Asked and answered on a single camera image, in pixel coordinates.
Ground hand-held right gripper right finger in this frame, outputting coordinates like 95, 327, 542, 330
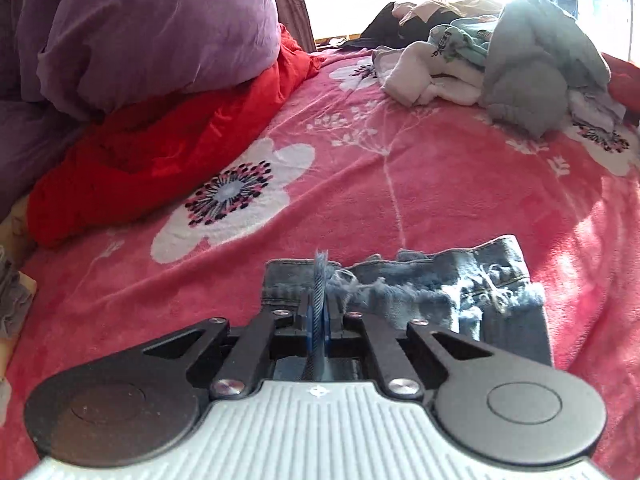
324, 296, 493, 401

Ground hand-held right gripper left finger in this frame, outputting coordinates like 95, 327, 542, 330
141, 290, 317, 401

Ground light blue ripped denim jeans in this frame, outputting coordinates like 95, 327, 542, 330
260, 235, 554, 381

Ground pink floral blanket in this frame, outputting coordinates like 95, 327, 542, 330
0, 45, 640, 478

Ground red quilt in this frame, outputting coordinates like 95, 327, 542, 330
27, 25, 322, 248

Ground white garment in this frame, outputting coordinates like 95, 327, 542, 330
372, 40, 485, 107

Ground brown pleated curtain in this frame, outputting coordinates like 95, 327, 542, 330
265, 0, 317, 54

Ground teal printed garment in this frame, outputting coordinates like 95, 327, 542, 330
429, 17, 502, 67

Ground grey garment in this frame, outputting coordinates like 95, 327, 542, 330
481, 0, 612, 140

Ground red pillow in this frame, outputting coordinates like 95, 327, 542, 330
600, 52, 640, 127

